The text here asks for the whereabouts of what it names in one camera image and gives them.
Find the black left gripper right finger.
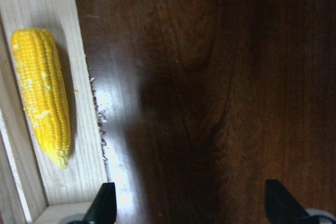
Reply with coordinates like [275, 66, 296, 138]
[264, 179, 319, 224]

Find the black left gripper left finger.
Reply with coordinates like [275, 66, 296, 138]
[82, 183, 117, 224]

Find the light wood drawer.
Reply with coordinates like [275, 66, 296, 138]
[1, 0, 106, 223]

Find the dark wooden drawer cabinet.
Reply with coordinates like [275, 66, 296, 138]
[76, 0, 335, 223]

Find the yellow toy corn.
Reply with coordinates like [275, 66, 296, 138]
[10, 27, 71, 169]

